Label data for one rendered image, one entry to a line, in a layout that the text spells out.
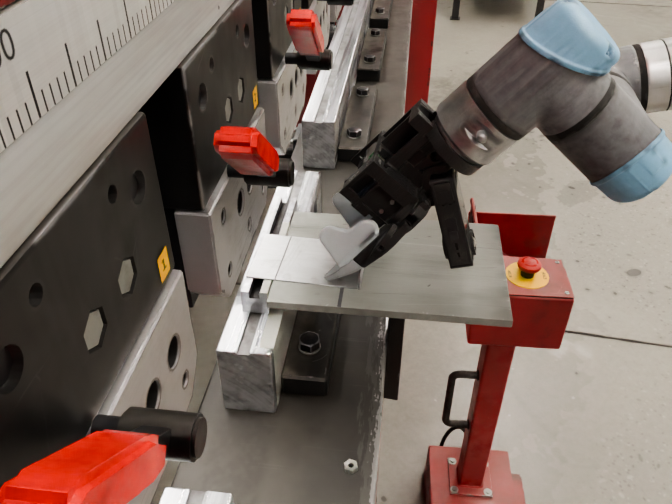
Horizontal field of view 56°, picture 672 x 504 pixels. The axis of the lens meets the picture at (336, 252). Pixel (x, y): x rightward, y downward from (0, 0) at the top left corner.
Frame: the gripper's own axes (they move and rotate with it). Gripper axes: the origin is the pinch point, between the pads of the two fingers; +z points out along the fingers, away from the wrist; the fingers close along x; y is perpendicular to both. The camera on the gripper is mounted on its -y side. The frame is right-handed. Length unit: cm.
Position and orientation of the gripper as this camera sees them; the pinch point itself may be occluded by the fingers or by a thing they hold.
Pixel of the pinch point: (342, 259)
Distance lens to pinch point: 73.2
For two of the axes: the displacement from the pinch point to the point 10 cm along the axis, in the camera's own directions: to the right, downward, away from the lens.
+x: -1.9, 5.9, -7.9
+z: -6.4, 5.3, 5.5
